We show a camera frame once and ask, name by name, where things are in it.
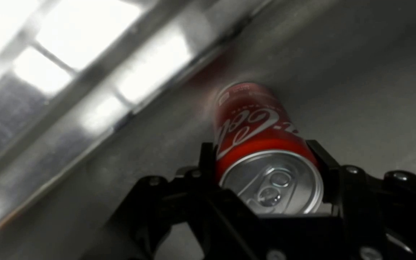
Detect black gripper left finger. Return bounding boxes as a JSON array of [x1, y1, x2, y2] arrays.
[[104, 142, 215, 260]]

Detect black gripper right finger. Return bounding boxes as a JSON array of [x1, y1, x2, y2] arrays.
[[306, 140, 416, 260]]

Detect red soda can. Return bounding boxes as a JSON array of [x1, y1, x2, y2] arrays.
[[215, 82, 323, 215]]

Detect stainless steel double sink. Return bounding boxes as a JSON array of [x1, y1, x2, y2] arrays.
[[0, 0, 416, 260]]

